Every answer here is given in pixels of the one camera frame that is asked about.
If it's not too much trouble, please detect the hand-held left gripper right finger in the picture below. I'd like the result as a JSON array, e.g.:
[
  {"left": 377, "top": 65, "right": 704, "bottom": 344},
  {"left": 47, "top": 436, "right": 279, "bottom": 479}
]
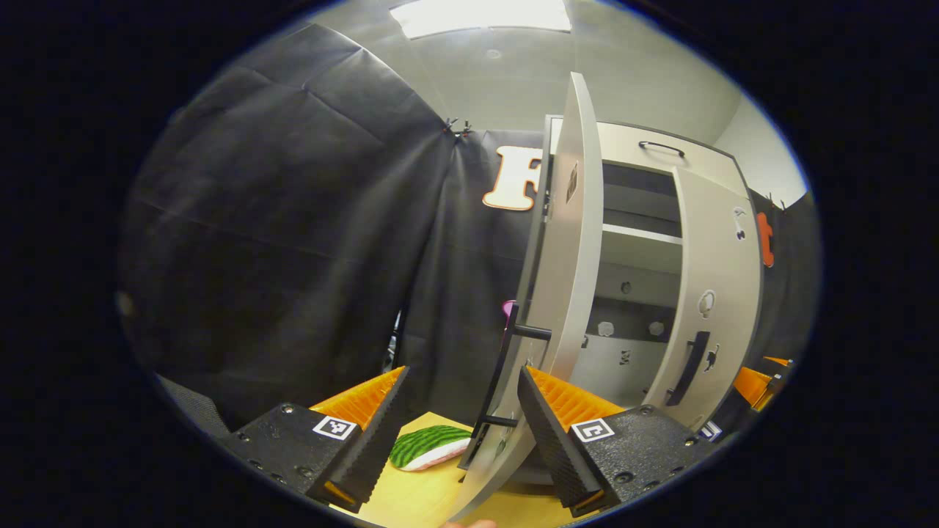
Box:
[{"left": 516, "top": 365, "right": 717, "bottom": 518}]

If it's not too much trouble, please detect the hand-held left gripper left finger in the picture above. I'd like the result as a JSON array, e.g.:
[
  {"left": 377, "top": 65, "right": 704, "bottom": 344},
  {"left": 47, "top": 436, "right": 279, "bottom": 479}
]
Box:
[{"left": 220, "top": 365, "right": 411, "bottom": 513}]

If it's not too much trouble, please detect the white cabinet door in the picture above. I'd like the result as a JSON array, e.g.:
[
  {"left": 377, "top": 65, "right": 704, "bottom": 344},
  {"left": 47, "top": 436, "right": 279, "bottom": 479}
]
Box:
[
  {"left": 646, "top": 165, "right": 765, "bottom": 433},
  {"left": 444, "top": 72, "right": 606, "bottom": 523}
]

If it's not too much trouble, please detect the white and grey cabinet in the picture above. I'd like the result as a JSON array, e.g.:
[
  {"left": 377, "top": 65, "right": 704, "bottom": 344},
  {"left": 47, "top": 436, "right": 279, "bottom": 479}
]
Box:
[{"left": 543, "top": 114, "right": 750, "bottom": 485}]

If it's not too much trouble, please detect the watermelon print pillow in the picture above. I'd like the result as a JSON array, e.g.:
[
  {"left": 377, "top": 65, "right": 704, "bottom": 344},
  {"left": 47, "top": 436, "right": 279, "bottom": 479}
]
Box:
[{"left": 389, "top": 425, "right": 474, "bottom": 472}]

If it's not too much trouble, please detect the dark mesh panel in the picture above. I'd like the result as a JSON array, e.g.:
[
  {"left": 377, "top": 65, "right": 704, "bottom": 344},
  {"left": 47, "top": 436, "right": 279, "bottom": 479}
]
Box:
[{"left": 156, "top": 374, "right": 232, "bottom": 439}]

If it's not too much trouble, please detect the ceiling light panel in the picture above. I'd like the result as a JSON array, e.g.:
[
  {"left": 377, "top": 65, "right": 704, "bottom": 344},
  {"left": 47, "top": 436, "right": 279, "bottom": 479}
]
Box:
[{"left": 389, "top": 0, "right": 573, "bottom": 40}]

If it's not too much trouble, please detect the white drawer with black handle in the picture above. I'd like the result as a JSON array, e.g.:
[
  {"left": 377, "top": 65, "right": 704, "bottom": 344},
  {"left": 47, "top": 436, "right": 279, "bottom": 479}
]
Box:
[{"left": 598, "top": 121, "right": 743, "bottom": 199}]

